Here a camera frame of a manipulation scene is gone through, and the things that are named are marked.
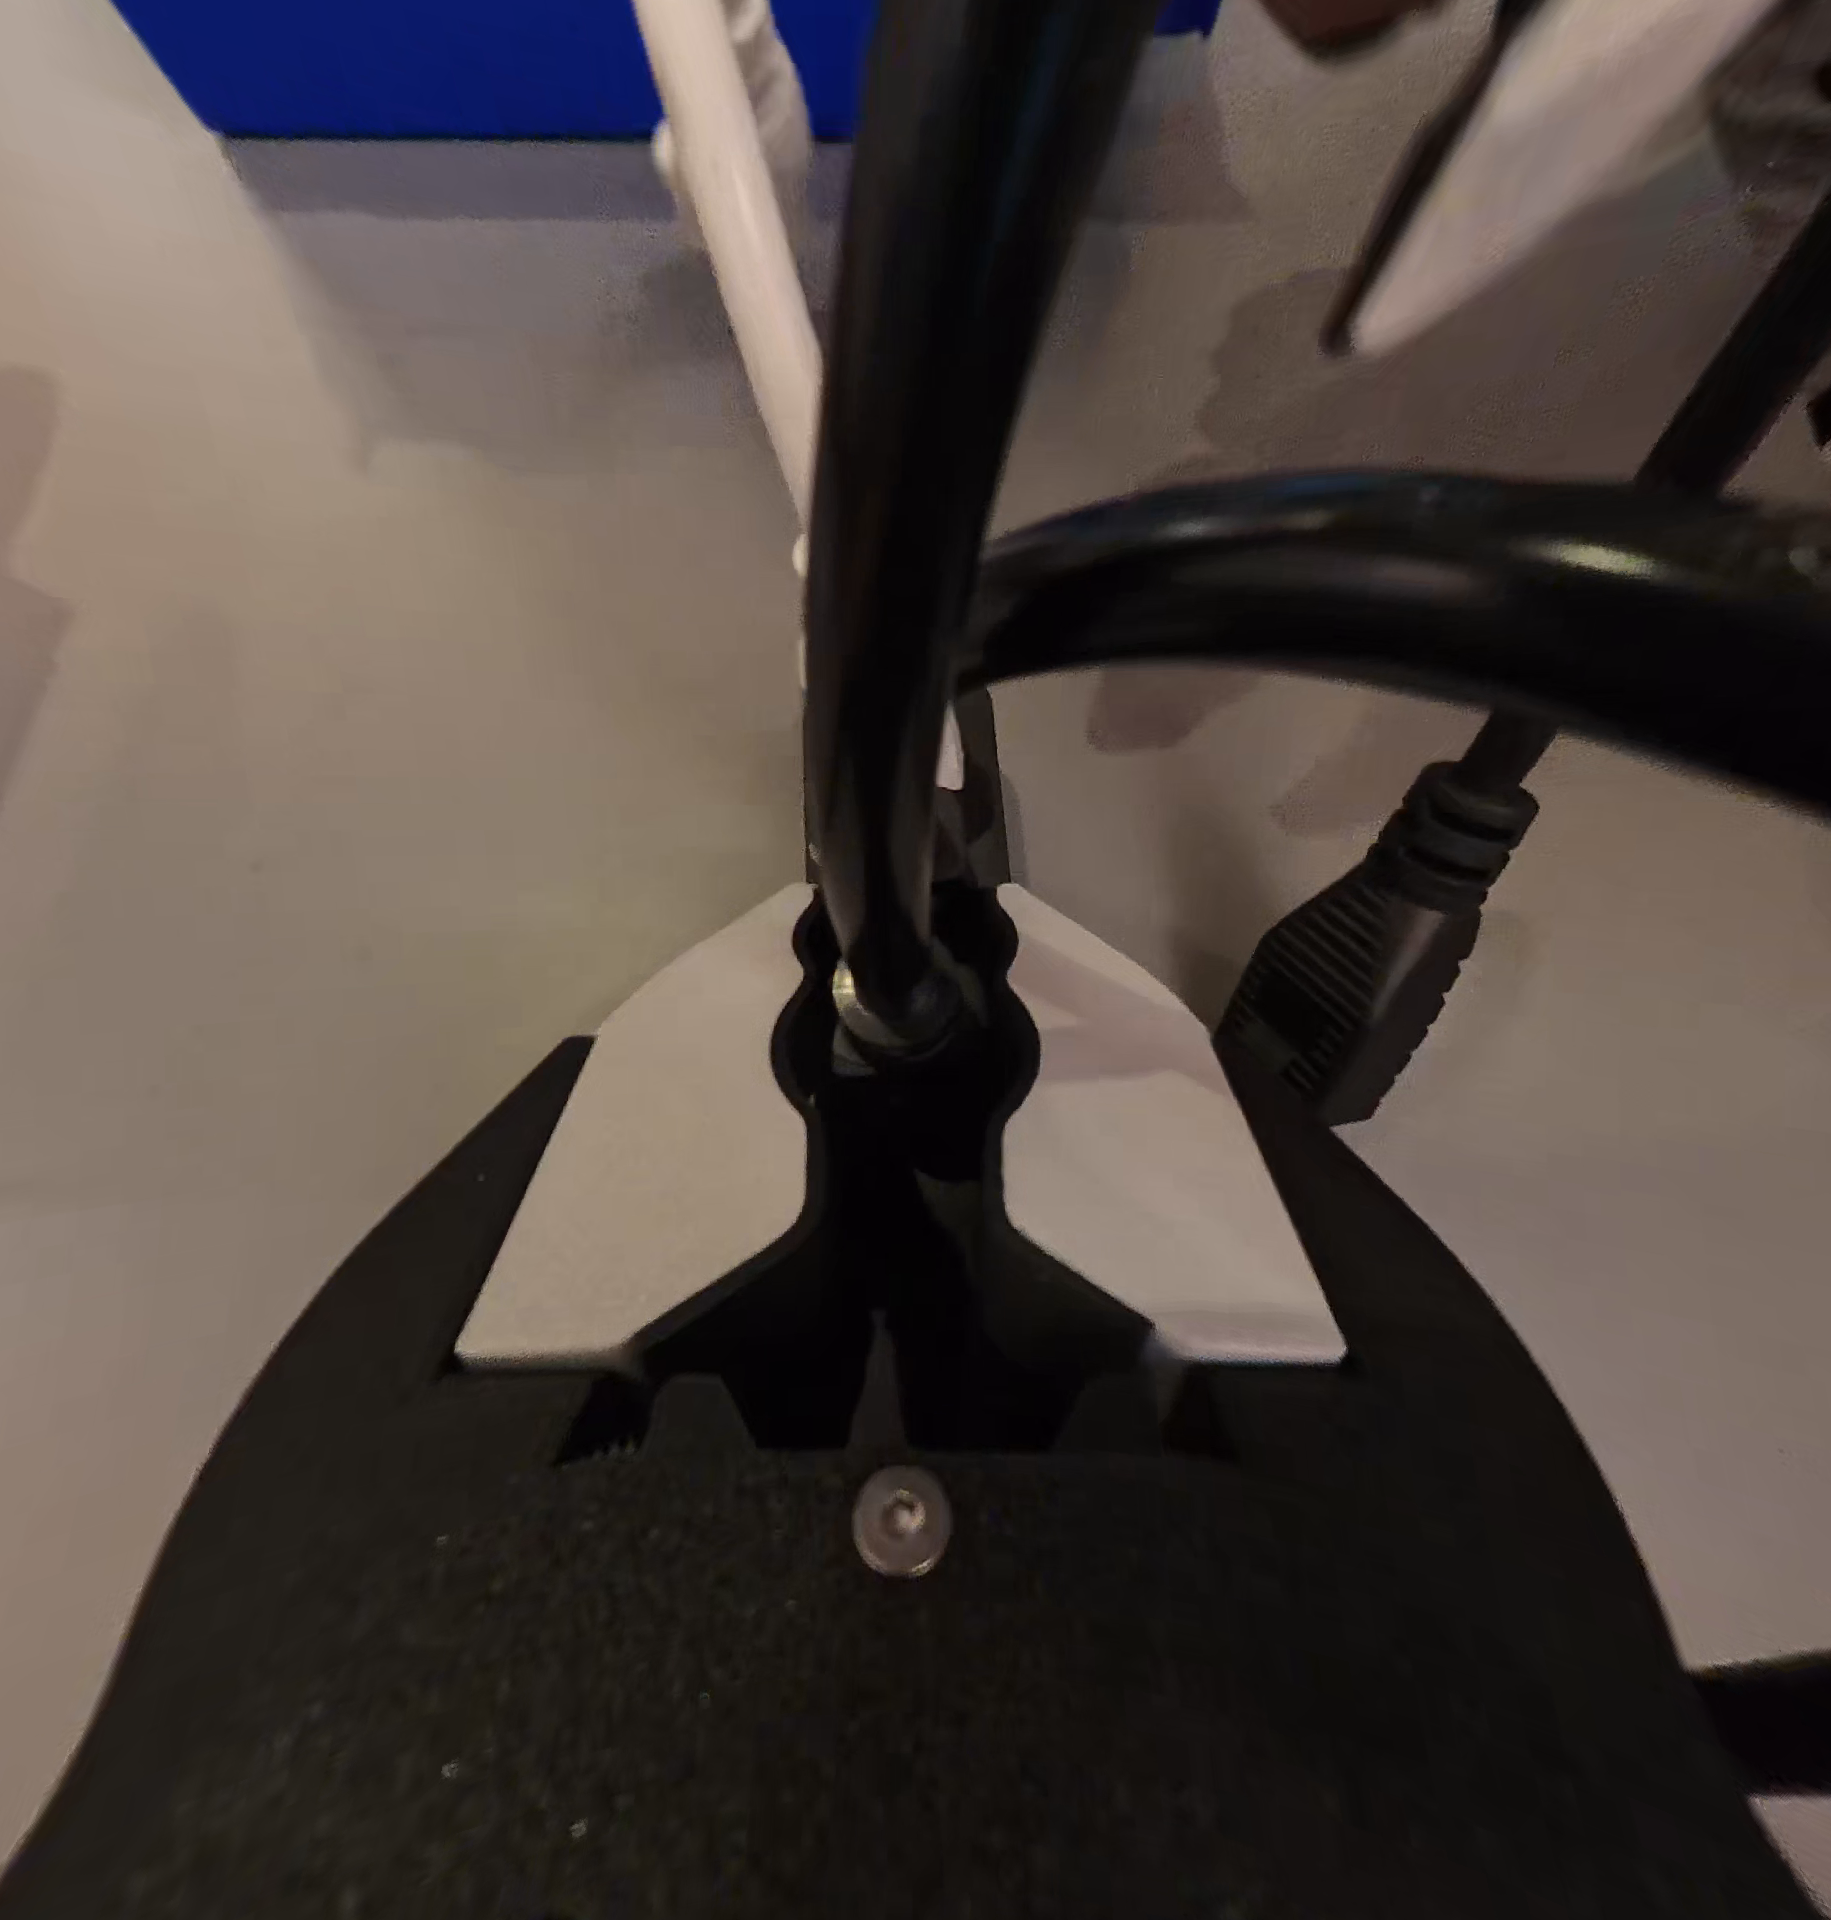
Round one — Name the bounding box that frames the blue box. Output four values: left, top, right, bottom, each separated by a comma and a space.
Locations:
105, 0, 1223, 143

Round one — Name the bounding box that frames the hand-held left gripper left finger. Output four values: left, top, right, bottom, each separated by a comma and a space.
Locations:
456, 882, 824, 1368

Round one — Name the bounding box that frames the grey desk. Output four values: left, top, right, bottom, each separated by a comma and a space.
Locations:
0, 0, 1831, 1920

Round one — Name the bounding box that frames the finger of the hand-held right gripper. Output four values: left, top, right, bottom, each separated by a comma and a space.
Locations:
1322, 0, 1790, 360

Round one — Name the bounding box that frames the black cable with ribbed plug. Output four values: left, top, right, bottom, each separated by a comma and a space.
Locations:
1214, 143, 1831, 1129

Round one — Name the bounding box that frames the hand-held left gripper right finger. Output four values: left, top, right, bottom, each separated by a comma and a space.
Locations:
989, 876, 1353, 1368

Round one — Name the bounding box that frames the white cable with plug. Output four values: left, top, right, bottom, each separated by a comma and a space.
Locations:
631, 0, 963, 789

